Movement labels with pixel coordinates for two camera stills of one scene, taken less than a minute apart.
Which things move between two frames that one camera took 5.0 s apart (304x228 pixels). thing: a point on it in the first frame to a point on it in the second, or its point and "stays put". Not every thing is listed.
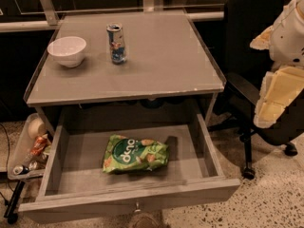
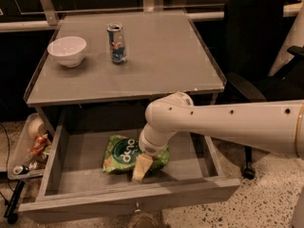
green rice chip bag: x=123 y=152 stays put
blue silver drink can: x=117 y=43 stays put
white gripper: x=287 y=42 to x=154 y=148
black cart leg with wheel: x=9 y=212 stays put
